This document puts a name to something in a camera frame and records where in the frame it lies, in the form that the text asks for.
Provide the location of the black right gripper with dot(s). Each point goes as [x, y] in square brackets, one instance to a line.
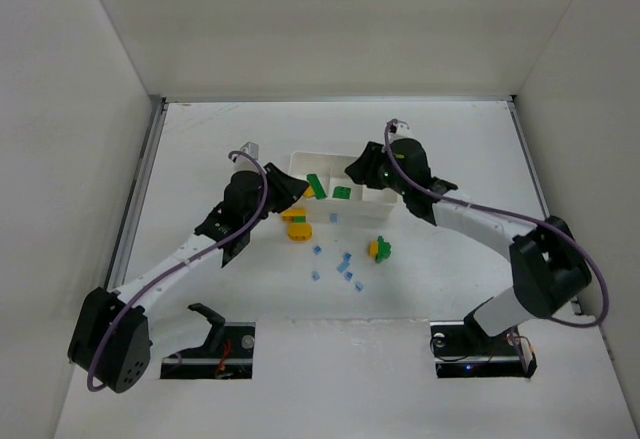
[369, 165]

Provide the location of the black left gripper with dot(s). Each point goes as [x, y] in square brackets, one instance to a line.
[279, 185]

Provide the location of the green lego brick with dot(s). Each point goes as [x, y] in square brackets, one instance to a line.
[342, 192]

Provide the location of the green long lego piece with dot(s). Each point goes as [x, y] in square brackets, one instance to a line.
[316, 186]

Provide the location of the yellow green lego cluster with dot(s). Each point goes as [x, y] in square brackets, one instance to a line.
[379, 249]

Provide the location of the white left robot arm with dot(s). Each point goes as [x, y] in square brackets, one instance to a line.
[112, 340]

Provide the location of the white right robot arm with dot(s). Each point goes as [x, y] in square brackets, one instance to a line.
[547, 270]

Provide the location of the yellow rounded lego brick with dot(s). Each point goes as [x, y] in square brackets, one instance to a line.
[299, 231]

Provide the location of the white three-compartment container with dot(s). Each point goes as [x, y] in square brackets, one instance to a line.
[364, 202]

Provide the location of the small blue lego pair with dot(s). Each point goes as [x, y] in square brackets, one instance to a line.
[344, 264]

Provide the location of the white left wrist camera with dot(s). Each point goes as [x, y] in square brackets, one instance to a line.
[251, 149]

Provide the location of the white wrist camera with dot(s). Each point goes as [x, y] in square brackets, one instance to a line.
[400, 128]
[251, 149]

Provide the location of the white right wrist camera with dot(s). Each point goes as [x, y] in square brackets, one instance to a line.
[400, 128]

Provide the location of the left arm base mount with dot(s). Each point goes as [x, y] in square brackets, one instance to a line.
[226, 353]

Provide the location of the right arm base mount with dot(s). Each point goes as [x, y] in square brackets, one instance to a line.
[482, 345]

